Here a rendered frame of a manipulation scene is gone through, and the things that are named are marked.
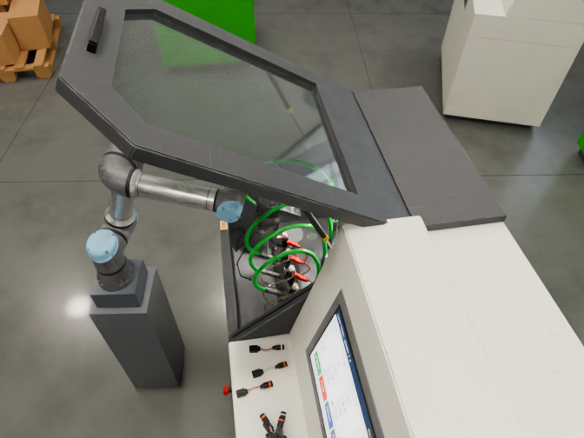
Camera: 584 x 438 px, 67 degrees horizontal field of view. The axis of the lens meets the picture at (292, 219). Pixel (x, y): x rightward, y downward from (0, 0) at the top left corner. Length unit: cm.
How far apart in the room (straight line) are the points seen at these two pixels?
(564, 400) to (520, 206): 275
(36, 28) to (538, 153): 493
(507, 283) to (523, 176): 285
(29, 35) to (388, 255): 486
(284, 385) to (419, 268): 66
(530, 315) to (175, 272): 230
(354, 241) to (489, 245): 41
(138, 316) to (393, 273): 122
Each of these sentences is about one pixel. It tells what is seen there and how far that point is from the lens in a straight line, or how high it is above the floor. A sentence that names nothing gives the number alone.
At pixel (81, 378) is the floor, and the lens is 287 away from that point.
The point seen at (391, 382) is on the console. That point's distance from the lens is 100.
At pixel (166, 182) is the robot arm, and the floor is 147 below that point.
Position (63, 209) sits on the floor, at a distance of 373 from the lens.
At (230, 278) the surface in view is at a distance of 183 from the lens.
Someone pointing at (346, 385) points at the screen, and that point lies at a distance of 120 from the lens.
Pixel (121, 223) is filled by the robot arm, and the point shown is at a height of 113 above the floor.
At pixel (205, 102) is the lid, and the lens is 121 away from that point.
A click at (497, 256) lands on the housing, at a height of 147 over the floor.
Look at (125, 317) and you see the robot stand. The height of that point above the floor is 77.
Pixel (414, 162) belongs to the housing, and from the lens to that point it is 151.
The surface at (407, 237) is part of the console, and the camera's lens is 121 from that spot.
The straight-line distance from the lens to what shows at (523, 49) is 421.
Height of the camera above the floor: 245
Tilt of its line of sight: 48 degrees down
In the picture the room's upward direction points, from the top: 1 degrees clockwise
